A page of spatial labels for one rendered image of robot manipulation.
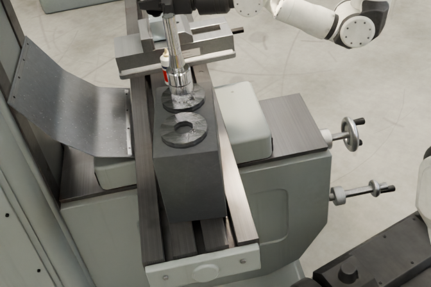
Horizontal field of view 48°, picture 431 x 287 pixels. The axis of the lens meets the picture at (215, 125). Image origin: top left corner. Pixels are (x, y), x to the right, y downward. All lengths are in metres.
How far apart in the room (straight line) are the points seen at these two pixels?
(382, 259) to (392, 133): 1.34
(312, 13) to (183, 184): 0.51
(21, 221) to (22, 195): 0.09
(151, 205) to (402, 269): 0.69
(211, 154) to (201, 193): 0.10
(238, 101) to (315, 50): 1.87
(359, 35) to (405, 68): 2.00
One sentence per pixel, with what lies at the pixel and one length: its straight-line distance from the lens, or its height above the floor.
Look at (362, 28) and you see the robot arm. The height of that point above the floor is 1.16.
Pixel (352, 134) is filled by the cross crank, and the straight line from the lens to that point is 1.57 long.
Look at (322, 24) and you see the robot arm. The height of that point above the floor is 1.16.
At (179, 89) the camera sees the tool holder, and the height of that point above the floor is 1.19.
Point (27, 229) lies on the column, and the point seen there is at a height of 0.74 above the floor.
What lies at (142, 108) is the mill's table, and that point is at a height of 0.96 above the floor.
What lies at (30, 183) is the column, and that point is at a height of 0.88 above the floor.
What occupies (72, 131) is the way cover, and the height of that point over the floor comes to 0.96.
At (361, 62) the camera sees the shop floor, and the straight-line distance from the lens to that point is 3.17.
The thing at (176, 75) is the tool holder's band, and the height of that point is 1.22.
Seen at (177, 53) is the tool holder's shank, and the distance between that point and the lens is 0.91.
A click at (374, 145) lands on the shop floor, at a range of 2.58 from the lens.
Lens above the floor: 1.73
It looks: 40 degrees down
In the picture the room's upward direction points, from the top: 8 degrees counter-clockwise
